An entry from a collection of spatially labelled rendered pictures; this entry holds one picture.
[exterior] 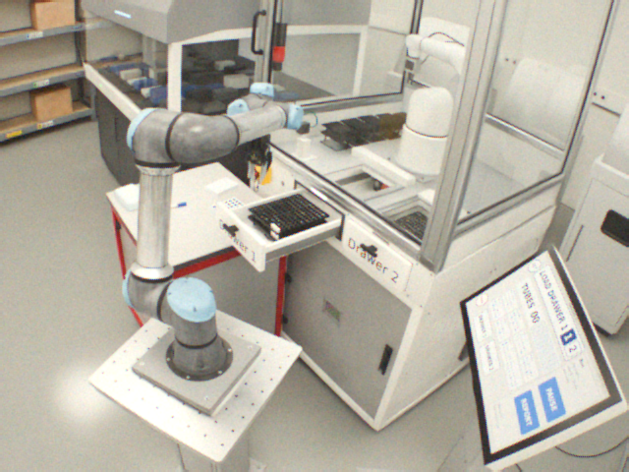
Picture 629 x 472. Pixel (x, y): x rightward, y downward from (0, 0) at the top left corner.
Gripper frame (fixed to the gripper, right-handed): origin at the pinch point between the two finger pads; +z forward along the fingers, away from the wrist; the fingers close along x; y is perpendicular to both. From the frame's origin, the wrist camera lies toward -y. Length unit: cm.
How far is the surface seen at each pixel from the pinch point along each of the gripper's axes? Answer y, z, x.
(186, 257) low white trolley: 20.8, 23.0, -20.4
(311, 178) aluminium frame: -8.4, 1.3, 17.7
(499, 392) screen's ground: 82, -2, 72
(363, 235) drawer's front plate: 13.8, 7.5, 38.4
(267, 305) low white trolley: -5, 63, 5
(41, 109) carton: -227, 72, -284
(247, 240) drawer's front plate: 23.5, 9.6, 2.4
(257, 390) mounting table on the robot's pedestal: 71, 23, 16
